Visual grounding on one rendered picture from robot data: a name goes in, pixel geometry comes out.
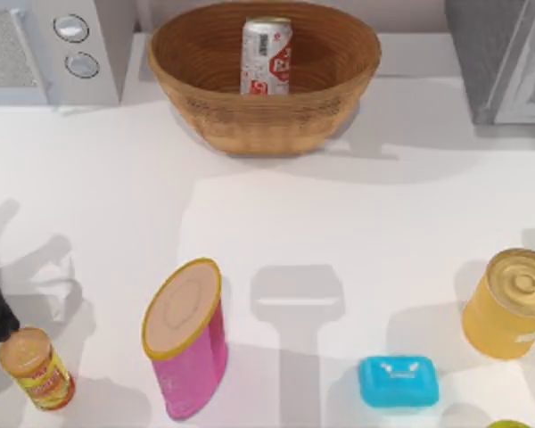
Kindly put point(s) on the brown woven basket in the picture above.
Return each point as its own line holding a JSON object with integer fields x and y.
{"x": 267, "y": 116}

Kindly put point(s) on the red and white can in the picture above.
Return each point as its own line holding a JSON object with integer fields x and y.
{"x": 267, "y": 58}

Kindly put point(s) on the pink oval can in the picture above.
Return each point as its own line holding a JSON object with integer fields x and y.
{"x": 189, "y": 352}

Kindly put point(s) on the blue soap box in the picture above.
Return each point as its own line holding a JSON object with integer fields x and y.
{"x": 399, "y": 387}

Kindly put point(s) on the pale microwave oven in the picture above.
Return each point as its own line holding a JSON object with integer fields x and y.
{"x": 116, "y": 44}

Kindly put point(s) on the grey microwave knob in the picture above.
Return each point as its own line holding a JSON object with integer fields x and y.
{"x": 82, "y": 65}
{"x": 71, "y": 27}

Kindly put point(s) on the large gold can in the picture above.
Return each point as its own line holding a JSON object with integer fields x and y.
{"x": 508, "y": 307}

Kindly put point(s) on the yellow and red can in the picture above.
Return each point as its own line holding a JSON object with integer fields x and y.
{"x": 38, "y": 370}

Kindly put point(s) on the green fruit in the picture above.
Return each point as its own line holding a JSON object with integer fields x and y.
{"x": 510, "y": 424}

